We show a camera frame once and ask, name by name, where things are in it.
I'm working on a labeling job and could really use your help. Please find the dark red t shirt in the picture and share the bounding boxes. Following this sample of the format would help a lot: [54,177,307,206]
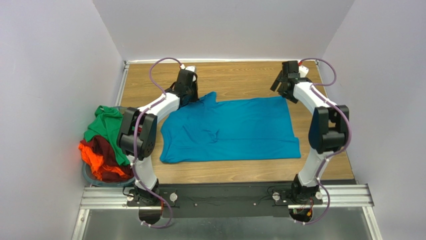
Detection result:
[80,135,134,182]

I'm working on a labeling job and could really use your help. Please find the green t shirt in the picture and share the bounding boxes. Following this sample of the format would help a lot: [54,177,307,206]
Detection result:
[83,105,130,166]

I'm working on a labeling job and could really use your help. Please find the blue t shirt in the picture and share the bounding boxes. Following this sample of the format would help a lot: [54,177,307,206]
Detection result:
[160,92,301,164]

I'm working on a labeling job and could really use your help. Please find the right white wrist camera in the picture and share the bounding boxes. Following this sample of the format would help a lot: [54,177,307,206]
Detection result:
[298,65,309,78]

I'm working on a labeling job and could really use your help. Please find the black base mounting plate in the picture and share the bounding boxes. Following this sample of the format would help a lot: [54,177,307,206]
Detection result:
[122,181,325,226]

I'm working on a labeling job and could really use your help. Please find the grey laundry basket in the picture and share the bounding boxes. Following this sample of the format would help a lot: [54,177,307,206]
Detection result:
[82,106,135,187]

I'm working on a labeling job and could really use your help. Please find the orange t shirt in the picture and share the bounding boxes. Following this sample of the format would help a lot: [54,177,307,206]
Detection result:
[78,143,129,183]

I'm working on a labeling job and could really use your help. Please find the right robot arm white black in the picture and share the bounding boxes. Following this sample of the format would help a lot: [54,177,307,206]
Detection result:
[270,60,351,204]

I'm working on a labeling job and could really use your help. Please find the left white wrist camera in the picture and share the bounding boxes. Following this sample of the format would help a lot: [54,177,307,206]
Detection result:
[181,65,198,82]

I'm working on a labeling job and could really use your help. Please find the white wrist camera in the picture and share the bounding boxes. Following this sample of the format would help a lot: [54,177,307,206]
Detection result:
[298,65,309,78]
[181,65,198,82]

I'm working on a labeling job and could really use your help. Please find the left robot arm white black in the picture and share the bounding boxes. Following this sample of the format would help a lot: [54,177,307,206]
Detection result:
[116,66,199,206]

